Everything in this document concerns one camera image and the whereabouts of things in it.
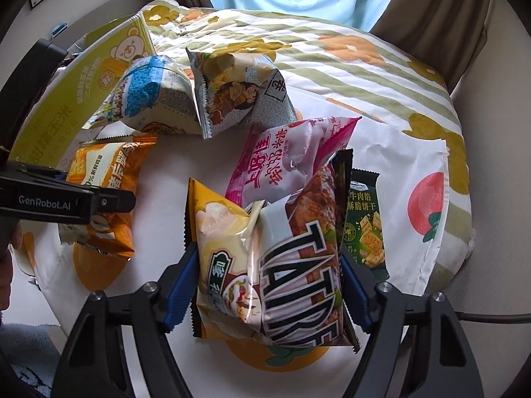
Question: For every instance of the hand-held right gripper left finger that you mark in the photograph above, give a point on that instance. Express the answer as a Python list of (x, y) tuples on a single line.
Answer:
[(182, 295)]

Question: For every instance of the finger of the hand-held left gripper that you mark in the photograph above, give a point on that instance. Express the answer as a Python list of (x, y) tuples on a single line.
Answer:
[(29, 78), (114, 203)]

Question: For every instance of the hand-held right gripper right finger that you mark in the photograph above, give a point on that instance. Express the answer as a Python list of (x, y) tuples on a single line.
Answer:
[(356, 287)]

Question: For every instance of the orange snack packet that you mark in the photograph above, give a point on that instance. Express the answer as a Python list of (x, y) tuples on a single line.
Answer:
[(112, 166)]

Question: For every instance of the yellow-green cardboard box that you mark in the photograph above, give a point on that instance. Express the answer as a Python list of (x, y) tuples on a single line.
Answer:
[(62, 103)]

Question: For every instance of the brown snack packet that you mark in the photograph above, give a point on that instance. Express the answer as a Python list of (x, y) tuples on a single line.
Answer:
[(298, 257)]

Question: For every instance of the person's left hand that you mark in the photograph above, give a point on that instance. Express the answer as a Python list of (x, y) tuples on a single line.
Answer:
[(7, 261)]

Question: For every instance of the white fruit-print tablecloth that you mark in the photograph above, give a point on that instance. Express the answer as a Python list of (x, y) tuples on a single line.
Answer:
[(166, 199)]

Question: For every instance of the dark green cracker packet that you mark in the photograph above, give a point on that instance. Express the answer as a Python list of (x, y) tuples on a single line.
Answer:
[(365, 232)]

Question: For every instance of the small blue object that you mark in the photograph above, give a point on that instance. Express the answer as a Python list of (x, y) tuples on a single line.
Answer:
[(58, 30)]

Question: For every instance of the blue and white snack packet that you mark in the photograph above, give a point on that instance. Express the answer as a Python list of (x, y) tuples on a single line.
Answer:
[(153, 95)]

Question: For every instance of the pink snack packet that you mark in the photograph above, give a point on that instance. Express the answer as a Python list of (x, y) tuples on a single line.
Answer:
[(286, 157)]

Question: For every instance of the blue rug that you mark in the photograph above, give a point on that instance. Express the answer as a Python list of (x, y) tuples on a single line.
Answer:
[(25, 360)]

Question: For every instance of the grey snack packet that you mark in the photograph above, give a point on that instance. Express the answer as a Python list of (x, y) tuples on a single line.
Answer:
[(240, 91)]

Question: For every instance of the striped floral blanket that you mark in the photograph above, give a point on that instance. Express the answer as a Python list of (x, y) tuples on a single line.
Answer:
[(332, 62)]

